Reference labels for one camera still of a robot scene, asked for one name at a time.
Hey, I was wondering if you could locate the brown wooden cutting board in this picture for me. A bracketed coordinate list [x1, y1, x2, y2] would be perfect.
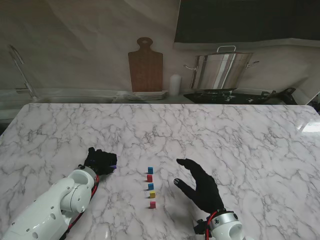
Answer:
[127, 37, 164, 93]

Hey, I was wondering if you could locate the black gas stove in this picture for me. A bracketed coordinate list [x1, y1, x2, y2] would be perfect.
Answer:
[183, 88, 268, 105]

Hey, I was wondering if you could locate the large steel stock pot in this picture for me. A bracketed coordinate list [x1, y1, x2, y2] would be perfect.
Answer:
[184, 45, 260, 90]

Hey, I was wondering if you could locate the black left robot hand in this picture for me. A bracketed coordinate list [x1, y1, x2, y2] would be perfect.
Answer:
[83, 147, 118, 176]

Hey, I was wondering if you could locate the stack of white plates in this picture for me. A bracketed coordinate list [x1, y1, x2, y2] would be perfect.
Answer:
[123, 90, 169, 101]

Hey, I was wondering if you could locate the white cylindrical candle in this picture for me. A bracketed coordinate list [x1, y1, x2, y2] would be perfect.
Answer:
[169, 74, 183, 97]

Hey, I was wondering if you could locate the dark range hood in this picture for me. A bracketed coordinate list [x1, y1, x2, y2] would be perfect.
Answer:
[174, 0, 320, 43]

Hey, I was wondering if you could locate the chrome kitchen faucet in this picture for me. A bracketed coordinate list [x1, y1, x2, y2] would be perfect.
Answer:
[7, 44, 38, 101]

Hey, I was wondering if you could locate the steel kitchen sink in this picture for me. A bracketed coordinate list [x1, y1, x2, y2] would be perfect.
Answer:
[34, 96, 118, 104]

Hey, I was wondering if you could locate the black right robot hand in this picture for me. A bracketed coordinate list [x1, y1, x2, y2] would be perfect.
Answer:
[173, 158, 225, 215]

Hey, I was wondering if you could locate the black frying pan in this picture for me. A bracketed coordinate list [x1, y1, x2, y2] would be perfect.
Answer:
[261, 87, 298, 105]

